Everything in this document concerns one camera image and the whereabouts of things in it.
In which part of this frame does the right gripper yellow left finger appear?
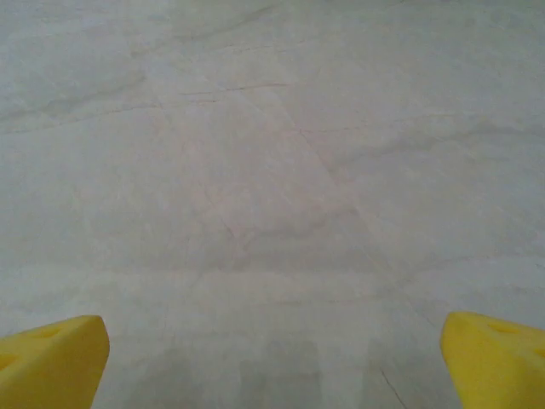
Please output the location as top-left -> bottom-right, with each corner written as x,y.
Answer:
0,314 -> 111,409

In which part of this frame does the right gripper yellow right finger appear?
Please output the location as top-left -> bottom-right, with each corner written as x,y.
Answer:
439,311 -> 545,409

